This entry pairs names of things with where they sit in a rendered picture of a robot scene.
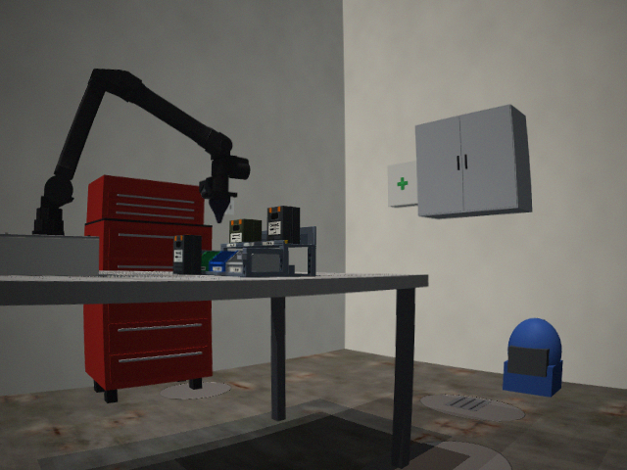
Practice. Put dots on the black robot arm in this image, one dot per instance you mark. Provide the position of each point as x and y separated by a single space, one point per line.
58 189

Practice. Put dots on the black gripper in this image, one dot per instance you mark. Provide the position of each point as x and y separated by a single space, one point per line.
217 194

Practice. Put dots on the blue bin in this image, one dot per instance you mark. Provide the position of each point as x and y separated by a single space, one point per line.
221 259

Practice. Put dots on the green open bin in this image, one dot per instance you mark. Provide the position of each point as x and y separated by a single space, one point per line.
205 257

